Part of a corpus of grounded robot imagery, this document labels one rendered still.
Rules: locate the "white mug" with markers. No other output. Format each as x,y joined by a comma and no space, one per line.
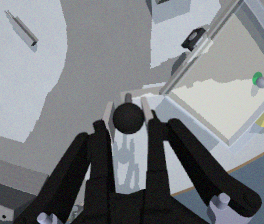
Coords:
80,209

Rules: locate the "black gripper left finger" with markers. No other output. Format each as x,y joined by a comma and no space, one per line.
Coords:
58,195

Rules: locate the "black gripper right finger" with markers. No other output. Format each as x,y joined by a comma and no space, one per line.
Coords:
231,202

